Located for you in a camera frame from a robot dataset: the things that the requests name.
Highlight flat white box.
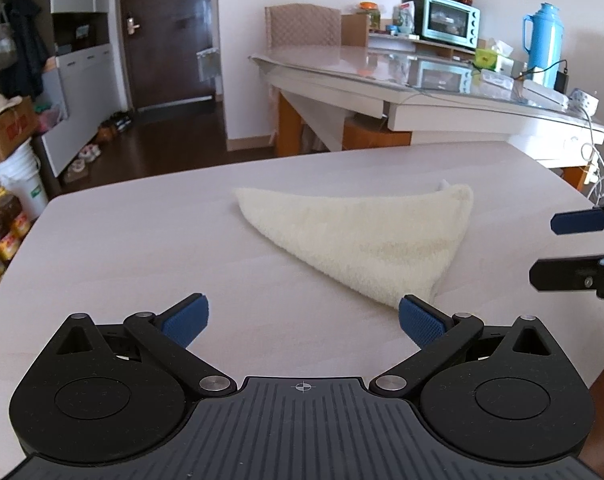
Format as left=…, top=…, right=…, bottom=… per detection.
left=522, top=80, right=570, bottom=108

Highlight teal toaster oven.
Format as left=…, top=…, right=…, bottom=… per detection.
left=402, top=0, right=482, bottom=50

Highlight plain cardboard box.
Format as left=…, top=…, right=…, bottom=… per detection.
left=341, top=12, right=371, bottom=47

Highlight wooden shelf riser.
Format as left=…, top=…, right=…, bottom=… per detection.
left=368, top=32, right=478, bottom=58

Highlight cream terry towel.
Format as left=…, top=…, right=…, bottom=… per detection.
left=233, top=179, right=475, bottom=308

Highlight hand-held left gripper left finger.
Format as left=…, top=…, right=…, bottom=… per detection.
left=46, top=292, right=235, bottom=401

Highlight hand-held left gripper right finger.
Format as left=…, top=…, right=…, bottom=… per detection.
left=371, top=294, right=561, bottom=401

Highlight white cabinet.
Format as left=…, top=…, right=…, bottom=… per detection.
left=36, top=0, right=130, bottom=178

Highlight tan sandals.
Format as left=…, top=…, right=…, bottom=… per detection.
left=62, top=162, right=90, bottom=184

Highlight row of cooking oil bottles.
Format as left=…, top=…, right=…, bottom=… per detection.
left=0, top=187, right=32, bottom=286

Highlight white power strip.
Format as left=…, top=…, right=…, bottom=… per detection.
left=568, top=88, right=599, bottom=113

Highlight white food packet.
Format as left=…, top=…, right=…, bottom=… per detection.
left=393, top=2, right=417, bottom=35

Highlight brown cardboard box red print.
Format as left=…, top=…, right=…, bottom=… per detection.
left=0, top=96, right=40, bottom=166

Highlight clear plastic container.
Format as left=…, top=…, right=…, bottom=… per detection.
left=474, top=71, right=515, bottom=92

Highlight jar with orange lid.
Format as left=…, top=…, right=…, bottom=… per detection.
left=358, top=1, right=381, bottom=31

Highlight dark wooden door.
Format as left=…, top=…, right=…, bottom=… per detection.
left=119, top=0, right=219, bottom=111

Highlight dark hanging coat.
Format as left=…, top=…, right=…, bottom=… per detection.
left=4, top=0, right=50, bottom=101

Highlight blue thermos jug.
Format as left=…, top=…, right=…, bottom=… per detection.
left=522, top=2, right=563, bottom=88

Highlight colourful clothes pile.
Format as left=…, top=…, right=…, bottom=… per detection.
left=36, top=102, right=65, bottom=133

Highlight white cables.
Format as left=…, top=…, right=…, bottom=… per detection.
left=579, top=105, right=604, bottom=201

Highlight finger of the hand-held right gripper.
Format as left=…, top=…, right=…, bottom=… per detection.
left=550, top=197, right=604, bottom=236
left=529, top=252, right=604, bottom=306

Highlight white plastic bucket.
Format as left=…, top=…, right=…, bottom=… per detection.
left=0, top=142, right=50, bottom=221

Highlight glass-topped dining table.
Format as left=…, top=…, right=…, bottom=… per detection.
left=248, top=42, right=604, bottom=168

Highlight green tissue box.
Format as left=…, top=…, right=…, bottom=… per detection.
left=474, top=39, right=515, bottom=72

